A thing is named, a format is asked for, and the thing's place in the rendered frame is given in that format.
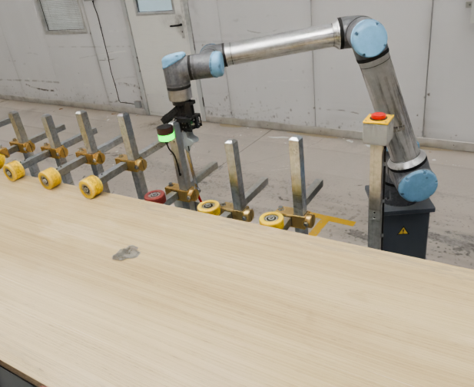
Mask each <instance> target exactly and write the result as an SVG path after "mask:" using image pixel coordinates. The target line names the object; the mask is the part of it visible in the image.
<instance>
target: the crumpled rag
mask: <svg viewBox="0 0 474 387"><path fill-rule="evenodd" d="M137 249H138V247H137V246H135V245H129V246H128V247H126V248H124V249H120V250H119V251H118V252H117V253H116V254H114V255H113V256H112V259H113V260H121V261H122V260H124V259H125V258H126V259H127V258H129V259H130V258H136V257H138V256H139V254H140V253H141V252H139V251H137Z"/></svg>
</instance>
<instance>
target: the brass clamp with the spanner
mask: <svg viewBox="0 0 474 387"><path fill-rule="evenodd" d="M173 185H174V186H172V187H169V186H166V187H165V188H164V189H165V192H166V195H167V194H169V193H170V192H171V191H174V192H177V195H178V199H177V200H179V201H184V202H188V203H189V202H191V201H196V200H197V199H198V197H199V192H198V190H197V189H194V187H193V186H191V188H189V189H188V190H180V188H179V185H178V184H176V183H173Z"/></svg>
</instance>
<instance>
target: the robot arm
mask: <svg viewBox="0 0 474 387"><path fill-rule="evenodd" d="M387 40H388V36H387V32H386V29H385V28H384V26H383V25H382V24H381V23H380V22H379V21H377V20H374V19H372V18H371V17H369V16H365V15H351V16H344V17H339V18H335V19H334V20H333V22H332V23H329V24H325V25H318V26H313V27H309V28H301V29H297V30H293V31H285V32H281V33H277V34H272V35H265V36H260V37H256V38H248V39H244V40H240V41H232V42H228V43H220V44H208V45H205V46H204V47H203V48H202V49H201V51H200V54H195V55H186V53H185V52H183V51H180V52H176V53H173V54H169V55H166V56H164V57H163V58H162V60H161V62H162V69H163V71H164V78H165V82H166V85H167V94H168V98H169V101H171V102H172V104H173V105H174V106H175V107H174V108H173V109H172V110H170V111H169V112H168V113H167V114H165V115H164V116H163V117H162V118H161V121H162V123H163V124H168V123H169V122H171V121H173V119H174V121H176V122H178V123H179V125H180V129H181V136H182V141H183V145H184V149H185V150H186V151H190V150H191V145H193V144H194V142H198V141H199V138H198V136H196V135H194V132H193V129H195V128H199V127H201V126H202V122H200V121H201V114H200V113H194V106H193V104H195V100H191V98H192V97H193V96H192V91H191V82H190V81H192V80H198V79H205V78H218V77H221V76H223V75H224V68H225V67H229V66H231V65H238V64H242V63H247V62H251V61H259V60H264V59H268V58H275V57H280V56H284V55H292V54H296V53H301V52H305V51H313V50H318V49H322V48H330V47H335V48H337V49H338V50H341V49H347V48H352V49H353V53H354V55H355V58H356V62H357V64H358V65H359V66H360V70H361V73H362V76H363V80H364V82H365V85H366V88H367V90H368V93H369V96H370V100H371V102H372V105H373V109H374V111H375V112H383V113H385V114H394V125H393V138H392V140H391V141H390V142H389V144H388V145H387V146H386V180H385V200H384V203H385V204H387V205H390V206H395V207H406V206H410V205H413V204H415V203H417V202H420V201H423V200H426V199H427V198H429V197H430V196H431V195H433V194H434V193H435V191H436V189H437V187H438V180H437V178H436V175H435V174H434V173H433V172H432V170H431V168H430V165H429V161H428V158H427V156H426V152H425V151H424V150H421V149H419V142H418V141H417V140H416V137H415V134H414V132H413V127H412V125H411V122H410V119H409V115H408V112H407V109H406V105H405V102H404V99H403V95H402V92H401V89H400V86H399V82H398V79H397V76H396V72H395V69H394V67H393V63H392V59H391V57H390V54H389V47H388V44H387ZM199 117H200V121H199ZM182 131H183V132H182Z"/></svg>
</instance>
